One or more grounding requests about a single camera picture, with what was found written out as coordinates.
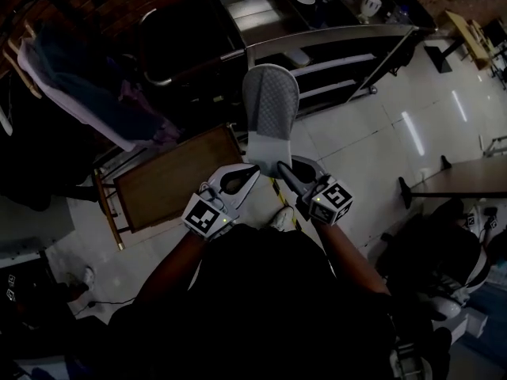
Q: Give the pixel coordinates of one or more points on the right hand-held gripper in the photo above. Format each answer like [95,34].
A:
[330,202]

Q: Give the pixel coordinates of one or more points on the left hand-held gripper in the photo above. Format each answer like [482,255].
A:
[206,216]

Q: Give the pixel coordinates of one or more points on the grey quilted slipper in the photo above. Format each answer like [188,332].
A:
[271,101]

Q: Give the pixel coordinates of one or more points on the metal cart shelf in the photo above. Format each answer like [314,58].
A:
[317,40]

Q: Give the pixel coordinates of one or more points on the person's left forearm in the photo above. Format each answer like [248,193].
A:
[174,267]

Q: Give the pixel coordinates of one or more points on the person's right forearm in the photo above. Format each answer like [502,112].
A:
[348,255]

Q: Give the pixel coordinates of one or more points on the person's white shoe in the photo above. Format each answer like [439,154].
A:
[85,277]
[282,217]

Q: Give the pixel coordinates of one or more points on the wooden tray table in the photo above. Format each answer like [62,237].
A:
[174,180]

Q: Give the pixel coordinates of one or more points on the person's black clothing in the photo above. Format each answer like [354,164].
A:
[257,311]

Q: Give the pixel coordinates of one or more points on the brown table with black legs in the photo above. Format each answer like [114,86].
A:
[467,178]

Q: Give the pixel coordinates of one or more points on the white striped cup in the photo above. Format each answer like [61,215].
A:
[370,6]

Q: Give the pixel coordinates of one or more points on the yellow wooden table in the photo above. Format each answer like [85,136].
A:
[469,34]

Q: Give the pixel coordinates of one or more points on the white box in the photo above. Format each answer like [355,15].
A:
[471,323]

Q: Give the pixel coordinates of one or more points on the black chair with metal frame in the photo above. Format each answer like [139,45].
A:
[186,42]

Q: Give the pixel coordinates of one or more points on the wooden hanger frame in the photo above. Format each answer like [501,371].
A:
[20,61]

